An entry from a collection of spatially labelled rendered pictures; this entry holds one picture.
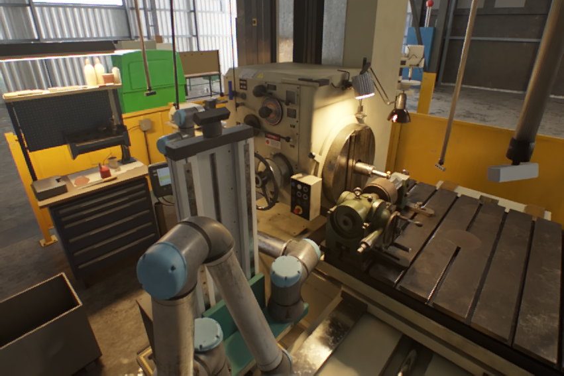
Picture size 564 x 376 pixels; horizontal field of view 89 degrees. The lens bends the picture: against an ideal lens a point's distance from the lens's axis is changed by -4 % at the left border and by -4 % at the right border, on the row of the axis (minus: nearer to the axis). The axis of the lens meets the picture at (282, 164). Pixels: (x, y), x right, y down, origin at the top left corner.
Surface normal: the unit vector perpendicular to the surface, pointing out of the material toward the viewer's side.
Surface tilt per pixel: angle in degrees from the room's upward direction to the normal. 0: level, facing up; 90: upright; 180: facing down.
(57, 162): 90
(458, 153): 90
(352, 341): 0
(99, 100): 90
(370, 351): 0
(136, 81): 84
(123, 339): 0
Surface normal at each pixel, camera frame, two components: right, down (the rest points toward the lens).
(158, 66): 0.74, 0.18
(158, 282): -0.30, 0.26
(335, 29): -0.67, 0.30
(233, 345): 0.00, -0.91
